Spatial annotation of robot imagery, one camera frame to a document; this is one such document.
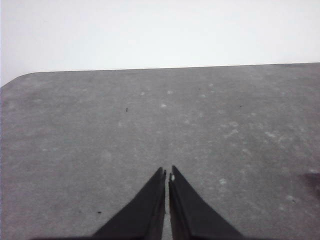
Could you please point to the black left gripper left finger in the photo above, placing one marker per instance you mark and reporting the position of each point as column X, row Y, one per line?
column 142, row 215

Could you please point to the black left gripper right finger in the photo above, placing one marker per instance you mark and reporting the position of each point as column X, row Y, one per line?
column 190, row 215

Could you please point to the grey table cloth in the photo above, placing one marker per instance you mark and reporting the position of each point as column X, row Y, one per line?
column 100, row 137

